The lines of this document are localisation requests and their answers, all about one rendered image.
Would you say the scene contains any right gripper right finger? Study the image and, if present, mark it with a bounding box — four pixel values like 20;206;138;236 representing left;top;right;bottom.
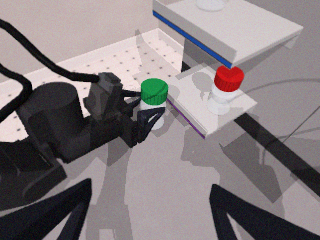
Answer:
209;184;320;240

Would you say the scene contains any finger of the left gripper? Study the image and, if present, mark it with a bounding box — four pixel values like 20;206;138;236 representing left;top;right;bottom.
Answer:
137;107;165;142
120;89;141;109

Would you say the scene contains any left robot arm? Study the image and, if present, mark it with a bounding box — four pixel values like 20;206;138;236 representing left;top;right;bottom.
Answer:
0;72;123;211

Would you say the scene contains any clear bottle with red cap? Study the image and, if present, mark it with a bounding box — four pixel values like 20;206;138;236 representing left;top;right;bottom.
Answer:
206;65;244;115

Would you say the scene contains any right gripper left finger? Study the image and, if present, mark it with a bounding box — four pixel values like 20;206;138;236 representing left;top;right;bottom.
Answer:
0;178;92;240

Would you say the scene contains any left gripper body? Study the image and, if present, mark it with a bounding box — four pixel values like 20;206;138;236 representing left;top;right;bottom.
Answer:
82;83;143;149

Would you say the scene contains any clear bottle with blue cap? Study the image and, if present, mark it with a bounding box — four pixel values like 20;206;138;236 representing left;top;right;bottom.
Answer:
195;0;226;12

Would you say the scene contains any clear bottle with green cap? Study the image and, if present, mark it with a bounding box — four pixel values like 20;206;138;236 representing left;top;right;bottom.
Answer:
140;78;168;130

